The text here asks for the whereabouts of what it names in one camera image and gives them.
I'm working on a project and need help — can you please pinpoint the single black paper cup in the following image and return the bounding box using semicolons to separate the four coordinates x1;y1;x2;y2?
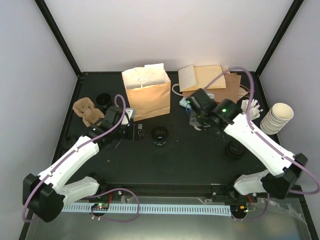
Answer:
150;125;169;146

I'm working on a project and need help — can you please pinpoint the orange paper bag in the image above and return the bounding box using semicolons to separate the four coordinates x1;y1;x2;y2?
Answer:
121;63;171;122
171;64;227;96

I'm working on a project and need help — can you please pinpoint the black printed paper cup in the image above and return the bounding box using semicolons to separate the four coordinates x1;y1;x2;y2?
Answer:
95;93;113;113

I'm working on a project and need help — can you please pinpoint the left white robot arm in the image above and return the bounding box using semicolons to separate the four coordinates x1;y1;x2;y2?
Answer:
22;106;144;223

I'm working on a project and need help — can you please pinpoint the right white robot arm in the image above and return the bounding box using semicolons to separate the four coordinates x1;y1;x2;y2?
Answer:
186;88;308;202

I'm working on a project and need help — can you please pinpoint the white paper cup stack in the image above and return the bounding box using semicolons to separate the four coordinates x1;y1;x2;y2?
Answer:
194;126;204;131

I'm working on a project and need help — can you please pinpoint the brown kraft paper bag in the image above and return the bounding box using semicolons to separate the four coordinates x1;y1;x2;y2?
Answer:
183;73;248;103

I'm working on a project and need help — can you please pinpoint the right black lid stack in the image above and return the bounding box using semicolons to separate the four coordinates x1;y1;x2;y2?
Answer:
224;140;246;161

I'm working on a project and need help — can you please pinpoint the black lid stack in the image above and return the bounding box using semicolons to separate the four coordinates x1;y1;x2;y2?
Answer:
224;140;246;161
61;135;78;151

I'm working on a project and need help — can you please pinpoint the brown pulp cup carrier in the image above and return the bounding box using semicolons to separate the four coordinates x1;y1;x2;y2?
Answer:
72;97;105;127

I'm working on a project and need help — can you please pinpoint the left black lid stack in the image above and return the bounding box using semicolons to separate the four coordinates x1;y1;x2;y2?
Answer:
61;135;78;151

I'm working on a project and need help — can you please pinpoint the tilted paper cup stack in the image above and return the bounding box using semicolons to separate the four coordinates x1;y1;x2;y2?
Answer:
260;102;294;135

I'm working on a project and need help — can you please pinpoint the small circuit board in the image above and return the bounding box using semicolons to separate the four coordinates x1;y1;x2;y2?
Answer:
91;203;110;211

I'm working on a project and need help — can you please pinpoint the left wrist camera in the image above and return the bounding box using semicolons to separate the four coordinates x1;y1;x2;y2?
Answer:
122;108;136;126

